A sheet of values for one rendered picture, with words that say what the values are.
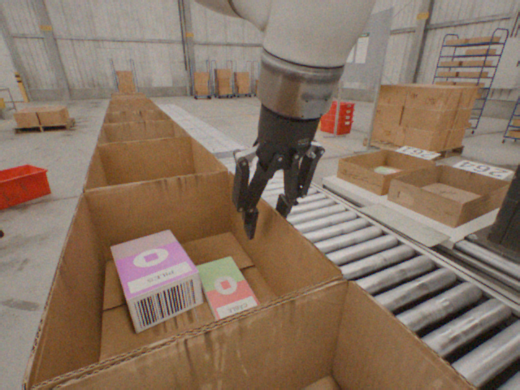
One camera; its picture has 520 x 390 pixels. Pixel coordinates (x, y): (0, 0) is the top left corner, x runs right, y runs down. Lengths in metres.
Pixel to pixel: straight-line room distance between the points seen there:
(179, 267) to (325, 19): 0.39
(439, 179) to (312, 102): 1.32
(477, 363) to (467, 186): 0.96
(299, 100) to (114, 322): 0.44
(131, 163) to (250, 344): 0.79
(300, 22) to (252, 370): 0.34
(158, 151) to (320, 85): 0.76
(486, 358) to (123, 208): 0.77
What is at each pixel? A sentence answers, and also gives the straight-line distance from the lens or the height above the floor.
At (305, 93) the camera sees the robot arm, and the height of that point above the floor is 1.23.
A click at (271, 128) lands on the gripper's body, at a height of 1.19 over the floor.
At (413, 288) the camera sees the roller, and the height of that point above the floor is 0.75.
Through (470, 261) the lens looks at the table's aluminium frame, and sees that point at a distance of 1.09.
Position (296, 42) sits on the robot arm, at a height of 1.27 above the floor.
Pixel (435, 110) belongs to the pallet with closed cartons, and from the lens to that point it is 4.80.
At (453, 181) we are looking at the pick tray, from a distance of 1.56.
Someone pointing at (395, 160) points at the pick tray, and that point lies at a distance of 1.71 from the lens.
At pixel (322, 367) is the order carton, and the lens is 0.41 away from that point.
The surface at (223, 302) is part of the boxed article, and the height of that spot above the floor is 0.90.
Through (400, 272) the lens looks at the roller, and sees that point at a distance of 0.87.
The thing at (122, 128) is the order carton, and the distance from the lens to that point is 1.37.
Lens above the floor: 1.25
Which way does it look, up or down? 26 degrees down
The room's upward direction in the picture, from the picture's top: straight up
